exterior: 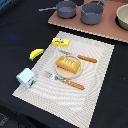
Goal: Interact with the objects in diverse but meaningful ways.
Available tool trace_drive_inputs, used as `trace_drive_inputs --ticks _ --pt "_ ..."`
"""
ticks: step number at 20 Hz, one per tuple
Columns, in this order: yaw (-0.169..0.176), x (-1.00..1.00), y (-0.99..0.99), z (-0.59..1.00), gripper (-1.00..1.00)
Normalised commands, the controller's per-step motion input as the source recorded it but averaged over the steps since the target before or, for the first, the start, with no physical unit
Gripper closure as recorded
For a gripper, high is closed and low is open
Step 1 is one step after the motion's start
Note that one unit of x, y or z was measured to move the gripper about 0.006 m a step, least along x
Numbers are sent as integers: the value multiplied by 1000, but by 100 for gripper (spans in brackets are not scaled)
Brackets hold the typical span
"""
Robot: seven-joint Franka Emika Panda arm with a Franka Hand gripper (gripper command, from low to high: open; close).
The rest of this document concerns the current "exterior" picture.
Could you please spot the pink wooden tray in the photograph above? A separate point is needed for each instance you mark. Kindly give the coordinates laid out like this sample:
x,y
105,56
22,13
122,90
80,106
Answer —
x,y
107,27

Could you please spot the toy bread loaf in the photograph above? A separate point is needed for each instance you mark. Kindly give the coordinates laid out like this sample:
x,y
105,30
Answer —
x,y
68,64

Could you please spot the yellow toy banana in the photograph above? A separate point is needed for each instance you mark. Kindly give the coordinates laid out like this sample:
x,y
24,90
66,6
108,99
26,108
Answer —
x,y
35,53

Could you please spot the grey cooking pot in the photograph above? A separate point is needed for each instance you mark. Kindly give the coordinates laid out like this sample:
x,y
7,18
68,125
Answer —
x,y
91,13

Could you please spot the grey pan with handle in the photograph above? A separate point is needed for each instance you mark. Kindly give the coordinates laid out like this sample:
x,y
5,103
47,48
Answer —
x,y
65,9

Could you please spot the yellow butter box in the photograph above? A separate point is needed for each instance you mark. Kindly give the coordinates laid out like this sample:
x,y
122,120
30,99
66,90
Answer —
x,y
60,42

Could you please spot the wooden handled toy fork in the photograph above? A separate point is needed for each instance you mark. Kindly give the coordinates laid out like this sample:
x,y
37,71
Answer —
x,y
54,77

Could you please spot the light blue milk carton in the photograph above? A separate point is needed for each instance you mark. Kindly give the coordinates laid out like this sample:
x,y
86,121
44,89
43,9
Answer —
x,y
26,78

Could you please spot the round wooden plate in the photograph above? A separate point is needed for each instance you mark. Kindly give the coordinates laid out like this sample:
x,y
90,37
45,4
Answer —
x,y
66,74

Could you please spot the striped beige placemat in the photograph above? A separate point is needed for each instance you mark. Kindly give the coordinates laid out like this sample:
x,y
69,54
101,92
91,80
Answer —
x,y
71,104

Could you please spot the beige bowl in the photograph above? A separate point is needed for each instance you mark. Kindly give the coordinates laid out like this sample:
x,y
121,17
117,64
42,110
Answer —
x,y
122,14

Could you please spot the wooden handled toy knife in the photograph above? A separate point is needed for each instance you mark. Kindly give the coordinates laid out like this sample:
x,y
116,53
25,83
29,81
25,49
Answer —
x,y
79,56

